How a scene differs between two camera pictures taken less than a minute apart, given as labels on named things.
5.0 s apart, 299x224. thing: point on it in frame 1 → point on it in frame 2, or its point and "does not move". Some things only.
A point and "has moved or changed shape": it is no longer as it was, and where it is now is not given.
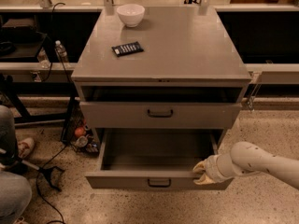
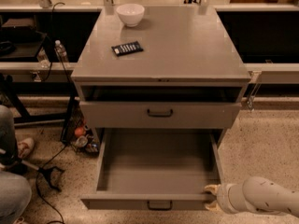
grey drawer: (154, 159) has moved or changed shape
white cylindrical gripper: (211, 169) → (222, 196)
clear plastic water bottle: (61, 51) does not move
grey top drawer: (157, 115) does not move
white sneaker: (24, 147) does not move
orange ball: (79, 132) does not move
